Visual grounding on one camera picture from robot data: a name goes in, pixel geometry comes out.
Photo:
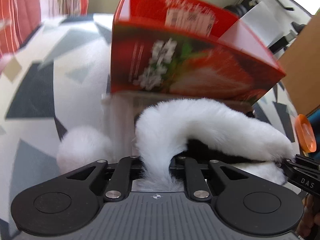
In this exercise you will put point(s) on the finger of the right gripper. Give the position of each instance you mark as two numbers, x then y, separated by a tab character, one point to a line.
282	164

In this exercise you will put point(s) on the white fluffy plush scarf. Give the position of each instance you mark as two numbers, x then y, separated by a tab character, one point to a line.
265	145

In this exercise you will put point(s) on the red strawberry cardboard box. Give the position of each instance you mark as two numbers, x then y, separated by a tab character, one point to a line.
188	48

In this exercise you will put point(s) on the clear plastic packaged bag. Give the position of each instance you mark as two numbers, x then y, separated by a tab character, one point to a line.
160	130

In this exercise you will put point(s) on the person's right hand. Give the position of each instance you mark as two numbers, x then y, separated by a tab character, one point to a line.
309	219

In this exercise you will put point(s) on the orange round plastic object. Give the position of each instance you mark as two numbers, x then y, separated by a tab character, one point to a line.
305	134

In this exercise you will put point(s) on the brown wooden board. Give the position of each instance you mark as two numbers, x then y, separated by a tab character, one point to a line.
301	64

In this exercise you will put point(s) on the white paper sheet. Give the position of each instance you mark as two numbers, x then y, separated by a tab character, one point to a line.
263	23

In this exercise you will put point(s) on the black exercise bike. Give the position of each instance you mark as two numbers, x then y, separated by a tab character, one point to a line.
291	16

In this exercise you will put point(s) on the geometric patterned sofa cover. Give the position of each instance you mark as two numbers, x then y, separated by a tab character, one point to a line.
55	82

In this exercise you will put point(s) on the red printed backdrop curtain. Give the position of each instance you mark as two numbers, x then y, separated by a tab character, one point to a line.
19	18

